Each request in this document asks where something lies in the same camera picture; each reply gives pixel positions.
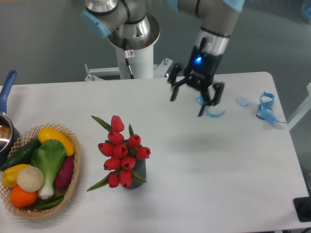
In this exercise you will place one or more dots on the dark grey ribbed vase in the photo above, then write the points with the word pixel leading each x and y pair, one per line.
pixel 133 173

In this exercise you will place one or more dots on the purple sweet potato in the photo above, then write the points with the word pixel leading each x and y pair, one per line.
pixel 65 174

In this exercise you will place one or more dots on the blue handled saucepan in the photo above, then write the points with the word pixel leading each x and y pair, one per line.
pixel 8 133

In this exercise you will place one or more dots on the yellow bell pepper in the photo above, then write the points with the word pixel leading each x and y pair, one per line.
pixel 9 176

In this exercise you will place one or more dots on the black device at edge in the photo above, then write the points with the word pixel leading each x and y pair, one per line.
pixel 303 208

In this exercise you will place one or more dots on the green bean pods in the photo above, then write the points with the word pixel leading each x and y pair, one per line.
pixel 49 203

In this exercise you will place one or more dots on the blue ribbon strip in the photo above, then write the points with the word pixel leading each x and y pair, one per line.
pixel 207 111

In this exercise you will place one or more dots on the white frame at right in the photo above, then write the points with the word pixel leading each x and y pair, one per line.
pixel 301 110

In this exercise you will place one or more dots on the woven wicker basket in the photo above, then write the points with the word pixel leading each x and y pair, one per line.
pixel 48 131

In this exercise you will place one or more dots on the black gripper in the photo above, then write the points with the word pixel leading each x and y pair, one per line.
pixel 201 68

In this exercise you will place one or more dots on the red tulip bouquet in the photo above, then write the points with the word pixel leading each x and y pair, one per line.
pixel 114 148

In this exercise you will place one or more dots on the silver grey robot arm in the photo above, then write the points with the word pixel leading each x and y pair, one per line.
pixel 128 26

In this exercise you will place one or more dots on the tangled blue ribbon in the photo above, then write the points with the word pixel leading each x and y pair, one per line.
pixel 264 110

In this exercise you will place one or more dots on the green cucumber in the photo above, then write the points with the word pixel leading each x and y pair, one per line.
pixel 22 155

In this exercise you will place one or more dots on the green bok choy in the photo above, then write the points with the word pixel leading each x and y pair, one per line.
pixel 49 158

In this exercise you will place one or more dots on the orange fruit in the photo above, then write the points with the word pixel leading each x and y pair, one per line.
pixel 21 198

